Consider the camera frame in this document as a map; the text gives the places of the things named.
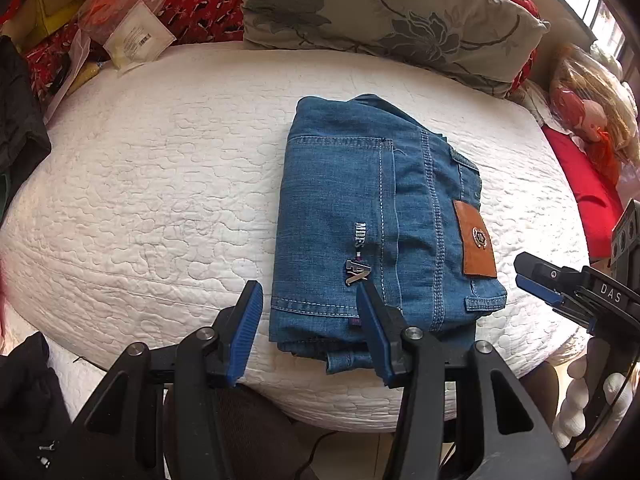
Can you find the plain red pillow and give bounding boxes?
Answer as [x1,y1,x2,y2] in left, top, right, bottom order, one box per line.
[542,125,626,261]

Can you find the doll in plastic bag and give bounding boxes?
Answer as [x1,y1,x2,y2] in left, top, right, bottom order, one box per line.
[547,42,640,186]

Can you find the white flat packet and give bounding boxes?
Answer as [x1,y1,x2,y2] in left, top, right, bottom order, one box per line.
[102,0,177,72]

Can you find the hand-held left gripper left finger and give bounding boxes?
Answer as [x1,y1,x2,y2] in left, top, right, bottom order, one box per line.
[52,281,264,480]

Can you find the white quilted bed cover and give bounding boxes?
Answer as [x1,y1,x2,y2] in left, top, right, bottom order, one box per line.
[0,42,601,433]

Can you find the black jacket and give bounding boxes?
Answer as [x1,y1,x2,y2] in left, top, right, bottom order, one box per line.
[0,37,53,181]

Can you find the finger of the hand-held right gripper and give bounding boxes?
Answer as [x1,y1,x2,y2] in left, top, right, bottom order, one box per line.
[514,251,589,294]
[515,275,597,334]

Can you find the beige headboard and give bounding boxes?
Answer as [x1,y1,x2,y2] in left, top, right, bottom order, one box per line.
[515,0,597,91]

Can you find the cardboard box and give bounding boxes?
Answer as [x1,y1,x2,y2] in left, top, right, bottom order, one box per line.
[0,0,96,53]

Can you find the blue denim pants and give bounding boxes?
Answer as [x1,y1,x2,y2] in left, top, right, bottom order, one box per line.
[270,92,508,376]

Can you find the thin black cable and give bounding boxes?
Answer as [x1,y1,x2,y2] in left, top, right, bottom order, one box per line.
[300,429,342,480]

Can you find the person's left leg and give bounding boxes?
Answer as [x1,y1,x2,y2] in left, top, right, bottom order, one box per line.
[164,380,313,480]

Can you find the grey floral pillow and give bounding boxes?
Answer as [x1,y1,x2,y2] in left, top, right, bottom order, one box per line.
[235,0,551,98]

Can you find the black printed garment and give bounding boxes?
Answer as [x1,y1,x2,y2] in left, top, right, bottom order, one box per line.
[0,332,72,480]

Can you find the green garment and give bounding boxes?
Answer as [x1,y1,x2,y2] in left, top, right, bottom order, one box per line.
[0,170,16,223]

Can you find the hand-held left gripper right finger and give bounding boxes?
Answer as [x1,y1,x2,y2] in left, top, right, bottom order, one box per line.
[355,282,573,480]

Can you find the person's right hand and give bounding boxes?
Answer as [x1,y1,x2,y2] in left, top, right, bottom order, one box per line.
[552,340,640,450]

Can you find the white paper sheet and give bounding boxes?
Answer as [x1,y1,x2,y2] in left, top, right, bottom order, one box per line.
[42,30,92,126]

